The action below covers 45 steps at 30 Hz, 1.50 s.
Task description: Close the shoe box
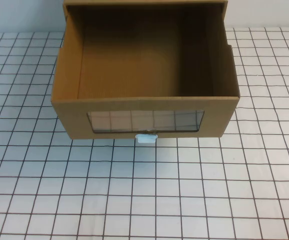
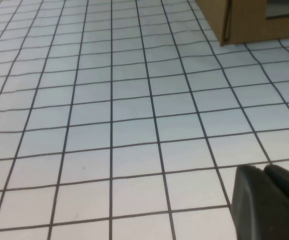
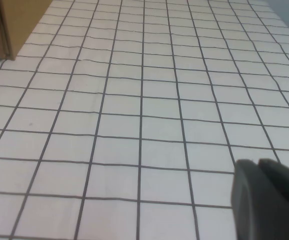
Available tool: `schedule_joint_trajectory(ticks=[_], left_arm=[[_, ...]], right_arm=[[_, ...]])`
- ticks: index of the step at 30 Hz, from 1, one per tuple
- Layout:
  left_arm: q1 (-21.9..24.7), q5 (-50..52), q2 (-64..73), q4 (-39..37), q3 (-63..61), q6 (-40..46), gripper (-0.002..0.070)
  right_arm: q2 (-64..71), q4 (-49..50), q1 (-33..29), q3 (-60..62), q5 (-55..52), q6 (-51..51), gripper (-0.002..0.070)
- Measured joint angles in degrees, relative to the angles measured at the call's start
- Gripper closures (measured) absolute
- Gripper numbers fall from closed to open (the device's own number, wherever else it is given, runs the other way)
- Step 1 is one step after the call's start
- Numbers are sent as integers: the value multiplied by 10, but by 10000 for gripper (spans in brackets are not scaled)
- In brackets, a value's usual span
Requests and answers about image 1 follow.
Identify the brown cardboard windowed drawer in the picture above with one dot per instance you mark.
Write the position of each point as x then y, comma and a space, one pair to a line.
70, 117

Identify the brown cardboard box shell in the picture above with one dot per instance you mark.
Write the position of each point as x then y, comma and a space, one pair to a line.
225, 20

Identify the white black checked tablecloth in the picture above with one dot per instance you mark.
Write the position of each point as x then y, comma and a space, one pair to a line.
144, 190

